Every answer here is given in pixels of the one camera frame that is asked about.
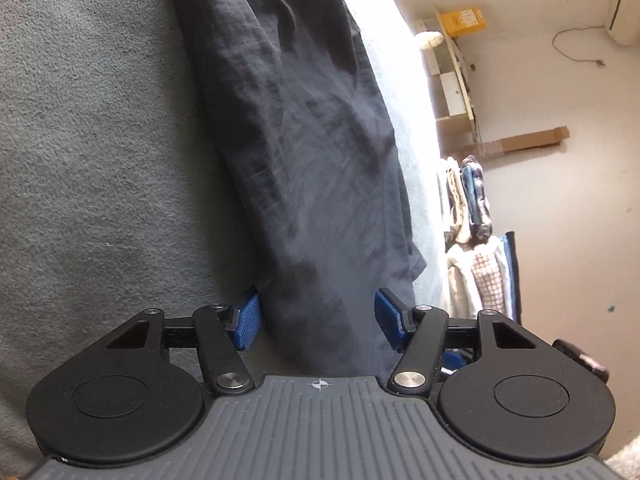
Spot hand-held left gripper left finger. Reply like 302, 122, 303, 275
105, 292, 263, 396

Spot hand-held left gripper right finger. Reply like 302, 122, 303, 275
374, 287, 538, 397

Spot black pants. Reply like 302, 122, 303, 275
162, 0, 428, 368

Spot white checked cloth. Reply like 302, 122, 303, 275
445, 236, 513, 322

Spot blue cloth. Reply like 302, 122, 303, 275
501, 231, 522, 325

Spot cream cloth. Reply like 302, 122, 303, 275
440, 156, 473, 245

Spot blue plaid shirt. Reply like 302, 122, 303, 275
461, 156, 495, 241

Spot long flat cardboard box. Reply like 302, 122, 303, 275
445, 127, 571, 159

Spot white wooden shelf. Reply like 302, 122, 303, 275
415, 10, 483, 143

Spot yellow box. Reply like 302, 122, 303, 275
437, 7, 487, 38

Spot white air conditioner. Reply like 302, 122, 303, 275
605, 0, 640, 46

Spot air conditioner power cable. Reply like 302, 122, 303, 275
552, 25, 608, 67

